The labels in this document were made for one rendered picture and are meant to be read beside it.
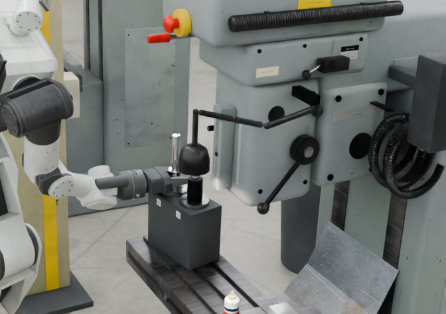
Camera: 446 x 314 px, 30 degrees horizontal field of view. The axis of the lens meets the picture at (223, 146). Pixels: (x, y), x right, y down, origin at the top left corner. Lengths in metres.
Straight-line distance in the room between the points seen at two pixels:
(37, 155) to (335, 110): 0.75
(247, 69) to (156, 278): 0.91
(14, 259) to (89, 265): 1.94
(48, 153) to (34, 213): 1.75
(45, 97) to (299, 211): 2.30
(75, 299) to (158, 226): 1.48
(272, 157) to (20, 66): 0.65
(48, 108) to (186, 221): 0.65
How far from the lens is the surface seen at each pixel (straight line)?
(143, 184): 2.49
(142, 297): 4.08
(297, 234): 4.20
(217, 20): 1.75
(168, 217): 2.55
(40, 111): 2.02
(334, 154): 2.05
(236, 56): 1.86
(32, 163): 2.18
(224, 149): 1.99
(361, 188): 2.38
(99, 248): 4.49
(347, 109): 2.03
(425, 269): 2.28
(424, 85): 1.87
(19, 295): 2.59
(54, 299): 4.04
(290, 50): 1.87
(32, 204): 3.86
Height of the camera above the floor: 2.21
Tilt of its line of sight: 22 degrees down
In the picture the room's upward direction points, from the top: 3 degrees clockwise
